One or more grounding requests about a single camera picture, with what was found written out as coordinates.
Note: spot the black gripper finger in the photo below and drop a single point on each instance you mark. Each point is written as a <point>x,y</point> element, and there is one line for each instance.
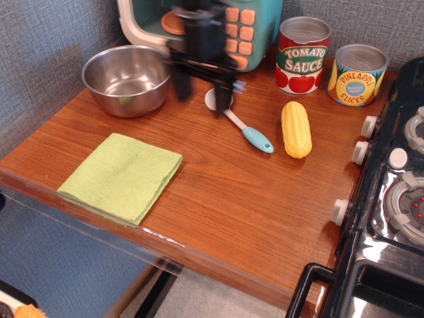
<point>181,78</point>
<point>223,94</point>

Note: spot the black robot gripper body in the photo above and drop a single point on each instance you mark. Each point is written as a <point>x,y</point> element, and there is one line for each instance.
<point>202,48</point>

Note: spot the yellow plastic corn cob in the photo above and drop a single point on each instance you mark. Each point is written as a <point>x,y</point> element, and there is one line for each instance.
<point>296,130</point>

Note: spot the yellow-green folded towel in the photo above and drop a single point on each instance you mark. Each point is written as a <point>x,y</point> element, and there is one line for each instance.
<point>121,179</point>

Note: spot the orange plate inside microwave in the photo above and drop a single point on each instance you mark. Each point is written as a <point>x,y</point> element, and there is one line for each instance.
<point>173,24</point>

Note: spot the stainless steel bowl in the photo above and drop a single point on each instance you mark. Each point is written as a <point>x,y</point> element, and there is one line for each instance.
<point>128,81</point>

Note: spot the toy microwave teal and white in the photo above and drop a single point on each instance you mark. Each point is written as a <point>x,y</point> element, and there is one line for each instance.
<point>252,27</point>

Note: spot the tomato sauce can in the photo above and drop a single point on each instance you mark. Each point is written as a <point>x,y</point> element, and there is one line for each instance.
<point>302,51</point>

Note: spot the pineapple slices can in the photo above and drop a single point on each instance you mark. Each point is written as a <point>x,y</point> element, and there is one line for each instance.
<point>357,74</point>

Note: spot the white stove knob middle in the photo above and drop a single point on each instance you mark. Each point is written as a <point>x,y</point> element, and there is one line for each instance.
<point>359,152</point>

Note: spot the white stove knob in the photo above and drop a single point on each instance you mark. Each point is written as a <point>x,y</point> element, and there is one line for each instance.
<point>368,126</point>
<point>340,208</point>
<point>359,152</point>

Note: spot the white stove knob upper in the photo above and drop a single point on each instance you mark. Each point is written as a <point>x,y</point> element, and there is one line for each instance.
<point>368,126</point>

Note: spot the white stove knob lower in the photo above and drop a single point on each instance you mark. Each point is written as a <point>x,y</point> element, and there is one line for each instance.
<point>340,208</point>

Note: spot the clear acrylic table edge guard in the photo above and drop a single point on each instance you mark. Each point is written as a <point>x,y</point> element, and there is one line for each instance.
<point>258,251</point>

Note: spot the black toy stove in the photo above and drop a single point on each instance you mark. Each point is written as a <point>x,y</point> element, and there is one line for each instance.
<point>379,255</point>

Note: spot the orange object at bottom left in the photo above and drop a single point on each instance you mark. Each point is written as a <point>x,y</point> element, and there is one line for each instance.
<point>29,311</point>

